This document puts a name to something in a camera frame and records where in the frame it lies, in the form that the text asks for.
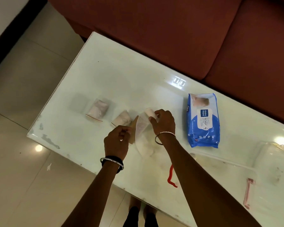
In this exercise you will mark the person's legs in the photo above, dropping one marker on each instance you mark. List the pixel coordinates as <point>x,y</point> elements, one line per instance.
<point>140,215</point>

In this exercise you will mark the person's left fingers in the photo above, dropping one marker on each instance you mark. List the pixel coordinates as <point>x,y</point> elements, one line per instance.
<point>124,130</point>

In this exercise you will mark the blue wet wipes pack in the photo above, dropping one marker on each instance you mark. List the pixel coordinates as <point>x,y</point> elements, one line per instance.
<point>203,120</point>

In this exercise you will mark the silver bangle with black band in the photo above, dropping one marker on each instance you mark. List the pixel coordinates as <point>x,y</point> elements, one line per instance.
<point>112,161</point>

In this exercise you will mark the clear printed plastic bag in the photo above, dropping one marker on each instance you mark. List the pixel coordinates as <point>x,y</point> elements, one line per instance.
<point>143,130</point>

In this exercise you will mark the person's left forearm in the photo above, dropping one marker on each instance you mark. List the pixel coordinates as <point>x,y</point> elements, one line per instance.
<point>94,196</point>

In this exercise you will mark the person's right forearm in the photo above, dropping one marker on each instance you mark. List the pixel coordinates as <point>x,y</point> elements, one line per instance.
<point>203,184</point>

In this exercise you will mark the zip bag with red seal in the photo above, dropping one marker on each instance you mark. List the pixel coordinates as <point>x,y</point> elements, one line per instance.
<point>98,109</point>

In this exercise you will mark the red lid latch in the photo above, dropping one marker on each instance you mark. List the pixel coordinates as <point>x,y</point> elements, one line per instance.
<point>171,177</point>

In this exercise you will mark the brown cardboard piece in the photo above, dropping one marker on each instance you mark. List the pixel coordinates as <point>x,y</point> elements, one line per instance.
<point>133,133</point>

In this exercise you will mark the person's left hand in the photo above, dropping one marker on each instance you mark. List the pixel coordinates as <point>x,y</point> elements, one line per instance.
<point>116,143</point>

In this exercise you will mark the white gauze roll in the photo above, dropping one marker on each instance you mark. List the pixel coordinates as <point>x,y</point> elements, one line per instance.
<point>150,113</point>

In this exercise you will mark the person's right hand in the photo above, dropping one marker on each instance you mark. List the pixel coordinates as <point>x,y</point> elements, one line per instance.
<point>165,122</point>

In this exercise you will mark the person's right thumb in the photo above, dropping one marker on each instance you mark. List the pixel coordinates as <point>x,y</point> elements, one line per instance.
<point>152,121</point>

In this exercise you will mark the thin silver bangle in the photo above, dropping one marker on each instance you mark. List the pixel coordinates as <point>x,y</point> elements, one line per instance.
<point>161,134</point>

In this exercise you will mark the zip bag with white cotton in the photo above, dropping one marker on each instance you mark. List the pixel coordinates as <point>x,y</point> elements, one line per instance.
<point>122,119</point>

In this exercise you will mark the red-brown sofa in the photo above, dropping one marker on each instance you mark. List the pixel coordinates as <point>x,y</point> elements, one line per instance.
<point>184,33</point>

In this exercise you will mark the white paper scrap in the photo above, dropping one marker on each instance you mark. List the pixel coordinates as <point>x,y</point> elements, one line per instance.
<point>49,166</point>

